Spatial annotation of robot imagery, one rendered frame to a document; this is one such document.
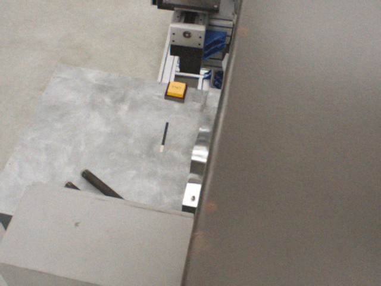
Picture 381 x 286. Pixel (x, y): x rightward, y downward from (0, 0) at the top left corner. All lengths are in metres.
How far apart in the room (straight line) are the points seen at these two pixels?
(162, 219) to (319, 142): 0.59
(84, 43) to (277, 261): 3.20
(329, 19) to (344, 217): 0.15
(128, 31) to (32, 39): 0.64
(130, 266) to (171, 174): 0.92
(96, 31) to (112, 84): 1.53
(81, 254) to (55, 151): 1.00
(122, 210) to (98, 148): 0.93
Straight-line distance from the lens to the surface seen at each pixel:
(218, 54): 2.15
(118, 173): 1.69
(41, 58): 3.32
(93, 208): 0.84
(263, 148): 0.25
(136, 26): 3.50
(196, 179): 1.61
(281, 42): 0.31
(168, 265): 0.79
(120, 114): 1.85
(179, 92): 1.88
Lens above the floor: 2.20
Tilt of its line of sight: 52 degrees down
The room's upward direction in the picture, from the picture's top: 7 degrees clockwise
